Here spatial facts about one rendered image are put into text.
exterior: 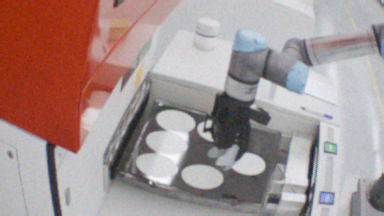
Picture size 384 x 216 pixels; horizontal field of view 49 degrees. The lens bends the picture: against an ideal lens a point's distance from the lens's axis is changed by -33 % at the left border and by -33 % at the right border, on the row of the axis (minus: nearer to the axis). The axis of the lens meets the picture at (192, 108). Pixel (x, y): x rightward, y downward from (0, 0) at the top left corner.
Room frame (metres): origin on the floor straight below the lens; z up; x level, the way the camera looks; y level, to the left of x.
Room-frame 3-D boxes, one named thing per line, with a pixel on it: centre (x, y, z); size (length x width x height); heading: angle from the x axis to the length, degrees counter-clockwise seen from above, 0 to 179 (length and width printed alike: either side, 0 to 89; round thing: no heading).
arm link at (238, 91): (1.16, -0.10, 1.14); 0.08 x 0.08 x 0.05
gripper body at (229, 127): (1.16, -0.09, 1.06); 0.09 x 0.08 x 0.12; 126
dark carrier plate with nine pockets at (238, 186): (1.24, -0.06, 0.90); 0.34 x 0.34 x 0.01; 85
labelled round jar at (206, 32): (1.71, 0.00, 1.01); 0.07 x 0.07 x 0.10
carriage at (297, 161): (1.23, -0.33, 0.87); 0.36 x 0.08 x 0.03; 175
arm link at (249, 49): (1.16, -0.10, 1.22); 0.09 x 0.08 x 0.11; 74
